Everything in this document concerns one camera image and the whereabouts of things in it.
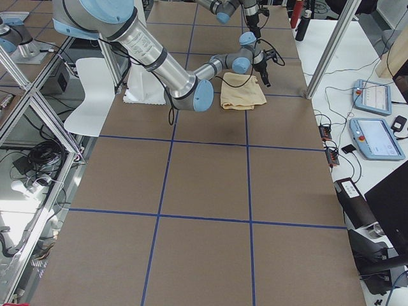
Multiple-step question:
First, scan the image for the white curved chair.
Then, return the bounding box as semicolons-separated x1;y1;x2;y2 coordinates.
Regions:
64;57;115;137

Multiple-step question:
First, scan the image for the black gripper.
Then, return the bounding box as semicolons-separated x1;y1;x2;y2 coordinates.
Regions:
246;11;261;39
253;50;271;87

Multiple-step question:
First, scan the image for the lower blue teach pendant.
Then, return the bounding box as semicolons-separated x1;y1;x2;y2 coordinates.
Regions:
349;118;405;161

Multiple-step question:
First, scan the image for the upper blue teach pendant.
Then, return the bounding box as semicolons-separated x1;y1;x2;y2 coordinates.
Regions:
353;79;392;116

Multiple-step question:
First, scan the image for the red water bottle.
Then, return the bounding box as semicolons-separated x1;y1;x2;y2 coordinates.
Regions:
290;0;303;29

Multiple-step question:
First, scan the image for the black water bottle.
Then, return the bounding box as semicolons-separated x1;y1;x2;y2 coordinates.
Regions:
295;10;312;41

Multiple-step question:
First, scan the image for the white central mounting column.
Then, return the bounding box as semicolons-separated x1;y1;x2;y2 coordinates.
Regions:
124;61;166;105

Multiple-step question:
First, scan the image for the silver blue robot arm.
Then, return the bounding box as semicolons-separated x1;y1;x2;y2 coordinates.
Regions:
194;0;263;39
52;1;271;112

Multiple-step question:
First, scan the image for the blue teach pendant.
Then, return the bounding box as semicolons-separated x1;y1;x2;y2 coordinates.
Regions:
353;79;392;116
349;118;405;161

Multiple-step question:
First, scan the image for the black monitor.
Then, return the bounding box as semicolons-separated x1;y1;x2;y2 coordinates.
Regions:
365;163;407;254

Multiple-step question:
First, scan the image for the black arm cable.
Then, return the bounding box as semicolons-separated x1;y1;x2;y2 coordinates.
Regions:
167;38;265;126

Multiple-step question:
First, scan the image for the aluminium frame post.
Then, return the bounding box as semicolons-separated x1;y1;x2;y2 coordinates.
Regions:
305;0;361;99

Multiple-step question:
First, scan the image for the beige long-sleeve printed shirt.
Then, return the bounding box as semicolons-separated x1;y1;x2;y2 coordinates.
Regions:
220;72;266;110

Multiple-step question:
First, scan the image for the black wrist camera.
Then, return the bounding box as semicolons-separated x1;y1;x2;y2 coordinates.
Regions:
264;48;286;66
258;8;270;17

